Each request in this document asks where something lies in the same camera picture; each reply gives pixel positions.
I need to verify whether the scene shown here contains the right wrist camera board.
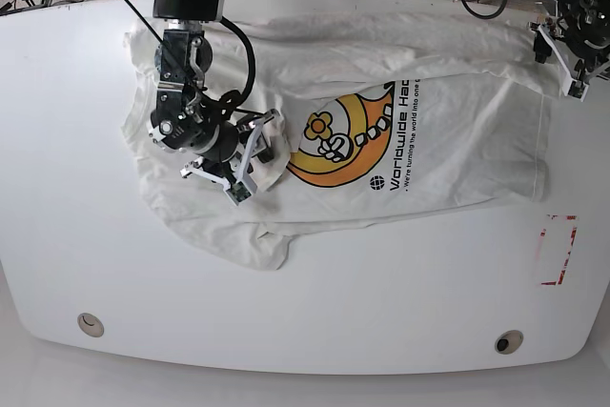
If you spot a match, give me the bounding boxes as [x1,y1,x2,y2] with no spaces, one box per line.
[224,182,253,206]

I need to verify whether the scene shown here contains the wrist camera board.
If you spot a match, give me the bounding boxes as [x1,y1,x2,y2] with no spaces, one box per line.
[224,182,253,206]
[567,81,589,101]

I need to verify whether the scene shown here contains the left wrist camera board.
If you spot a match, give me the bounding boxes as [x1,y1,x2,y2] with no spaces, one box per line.
[567,81,589,101]

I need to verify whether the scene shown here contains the table grommet hole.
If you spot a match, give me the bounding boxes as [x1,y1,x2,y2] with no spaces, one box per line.
[77,313,105,338]
[495,330,523,355]

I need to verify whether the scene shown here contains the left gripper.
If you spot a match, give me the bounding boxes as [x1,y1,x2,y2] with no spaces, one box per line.
[529,0,609,96]

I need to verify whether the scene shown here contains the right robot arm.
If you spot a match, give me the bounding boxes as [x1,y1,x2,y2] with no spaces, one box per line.
[148,0,277,205]

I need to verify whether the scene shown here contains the right table grommet hole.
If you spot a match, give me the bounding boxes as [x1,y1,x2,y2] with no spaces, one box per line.
[495,330,523,355]

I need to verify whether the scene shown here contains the white printed T-shirt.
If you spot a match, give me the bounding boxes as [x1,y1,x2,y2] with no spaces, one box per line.
[123,12,560,271]

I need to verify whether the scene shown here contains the left table grommet hole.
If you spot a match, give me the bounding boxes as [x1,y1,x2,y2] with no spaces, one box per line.
[77,313,105,338]

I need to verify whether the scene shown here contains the red tape rectangle marking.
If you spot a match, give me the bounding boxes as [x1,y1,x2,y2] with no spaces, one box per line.
[535,214,579,286]

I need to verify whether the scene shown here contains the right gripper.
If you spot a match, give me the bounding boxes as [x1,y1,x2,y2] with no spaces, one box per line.
[148,21,279,197]

